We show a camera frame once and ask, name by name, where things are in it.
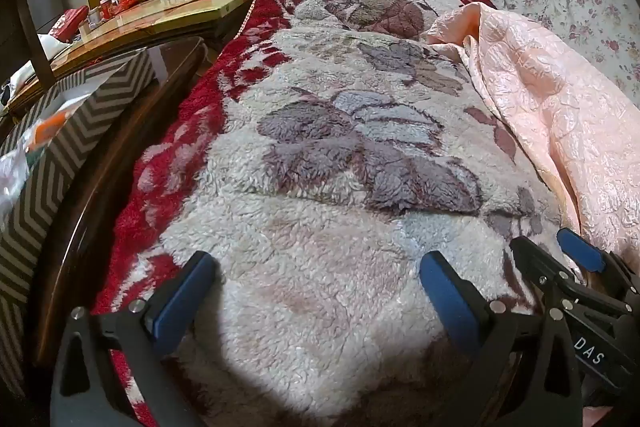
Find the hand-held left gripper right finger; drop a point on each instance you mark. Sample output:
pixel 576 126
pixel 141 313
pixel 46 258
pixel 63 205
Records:
pixel 446 293

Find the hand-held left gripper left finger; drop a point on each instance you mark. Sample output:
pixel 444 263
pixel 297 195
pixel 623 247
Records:
pixel 185 288

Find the floral bed sheet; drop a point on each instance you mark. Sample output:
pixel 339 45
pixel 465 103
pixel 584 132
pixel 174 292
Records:
pixel 590 7

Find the orange white snack packet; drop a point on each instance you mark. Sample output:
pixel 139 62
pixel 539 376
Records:
pixel 50 123

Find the pink quilted blanket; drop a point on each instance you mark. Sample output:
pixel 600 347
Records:
pixel 550 117

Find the glossy wooden table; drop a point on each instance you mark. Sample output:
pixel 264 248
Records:
pixel 175 7

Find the dark wooden coffee table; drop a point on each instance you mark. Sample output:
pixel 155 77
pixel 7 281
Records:
pixel 125 147

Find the floral fleece blanket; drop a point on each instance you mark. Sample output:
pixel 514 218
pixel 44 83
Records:
pixel 310 232

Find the chevron patterned storage box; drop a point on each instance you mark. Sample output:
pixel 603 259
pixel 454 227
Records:
pixel 75 142

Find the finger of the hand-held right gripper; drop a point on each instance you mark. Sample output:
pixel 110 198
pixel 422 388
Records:
pixel 580 249
pixel 535 264

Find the red gift bag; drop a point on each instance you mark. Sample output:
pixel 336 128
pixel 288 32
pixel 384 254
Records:
pixel 70 23

